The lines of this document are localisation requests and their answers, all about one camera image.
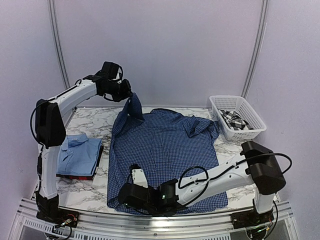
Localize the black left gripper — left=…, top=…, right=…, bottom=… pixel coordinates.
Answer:
left=103, top=78, right=133, bottom=102

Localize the blue checkered long sleeve shirt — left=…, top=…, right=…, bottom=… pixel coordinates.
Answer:
left=107, top=94, right=220, bottom=214

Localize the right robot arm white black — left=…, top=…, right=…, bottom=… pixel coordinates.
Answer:
left=117, top=140, right=292, bottom=224

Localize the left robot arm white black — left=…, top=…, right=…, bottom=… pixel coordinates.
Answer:
left=29, top=61, right=132, bottom=223

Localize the folded red black plaid shirt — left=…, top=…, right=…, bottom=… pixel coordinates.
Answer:
left=56, top=145, right=104, bottom=181

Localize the folded light blue shirt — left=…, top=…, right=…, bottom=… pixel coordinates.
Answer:
left=56, top=133, right=102, bottom=177

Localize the black white plaid shirt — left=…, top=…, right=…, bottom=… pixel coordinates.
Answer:
left=218, top=109, right=254, bottom=131

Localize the white plastic mesh basket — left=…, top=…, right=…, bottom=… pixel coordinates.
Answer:
left=209, top=95, right=267, bottom=141

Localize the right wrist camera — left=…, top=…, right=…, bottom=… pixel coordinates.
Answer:
left=130, top=164, right=148, bottom=189

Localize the left aluminium corner post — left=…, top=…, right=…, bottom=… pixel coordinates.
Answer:
left=47, top=0, right=71, bottom=89

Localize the aluminium corner post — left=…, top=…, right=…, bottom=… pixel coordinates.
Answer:
left=47, top=0, right=71, bottom=89
left=241, top=0, right=270, bottom=99

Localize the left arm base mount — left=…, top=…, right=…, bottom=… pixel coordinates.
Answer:
left=36, top=208, right=80, bottom=228

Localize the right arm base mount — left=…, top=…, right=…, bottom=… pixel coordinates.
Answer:
left=230, top=209, right=274, bottom=229

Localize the aluminium front frame rail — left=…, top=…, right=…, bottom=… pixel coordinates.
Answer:
left=7, top=198, right=302, bottom=240

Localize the right aluminium corner post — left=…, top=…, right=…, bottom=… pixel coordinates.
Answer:
left=241, top=0, right=270, bottom=99

